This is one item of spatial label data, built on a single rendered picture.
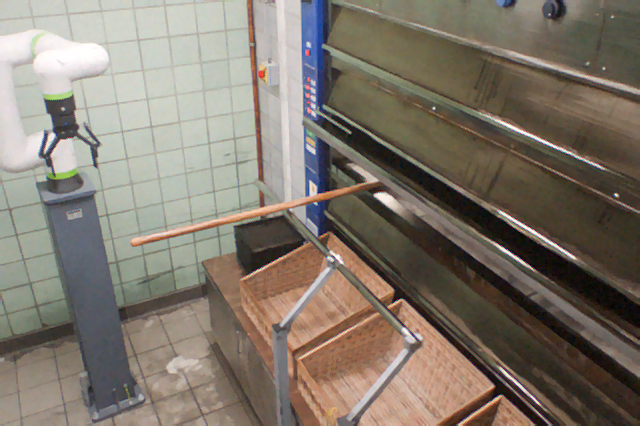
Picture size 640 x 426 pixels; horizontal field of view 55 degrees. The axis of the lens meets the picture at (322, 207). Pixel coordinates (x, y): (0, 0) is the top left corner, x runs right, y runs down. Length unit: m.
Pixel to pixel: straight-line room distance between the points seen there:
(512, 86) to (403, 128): 0.57
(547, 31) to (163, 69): 2.17
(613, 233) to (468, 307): 0.70
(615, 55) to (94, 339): 2.46
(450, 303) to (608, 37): 1.09
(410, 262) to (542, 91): 0.96
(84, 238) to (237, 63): 1.30
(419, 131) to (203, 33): 1.57
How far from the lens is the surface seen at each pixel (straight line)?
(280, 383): 2.33
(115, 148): 3.44
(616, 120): 1.60
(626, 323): 1.63
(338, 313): 2.84
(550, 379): 2.01
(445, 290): 2.28
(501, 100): 1.83
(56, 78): 2.10
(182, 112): 3.46
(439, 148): 2.10
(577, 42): 1.65
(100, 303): 3.01
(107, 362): 3.21
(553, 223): 1.77
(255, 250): 2.92
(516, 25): 1.79
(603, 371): 1.83
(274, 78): 3.20
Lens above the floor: 2.32
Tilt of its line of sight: 28 degrees down
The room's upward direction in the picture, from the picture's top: 1 degrees counter-clockwise
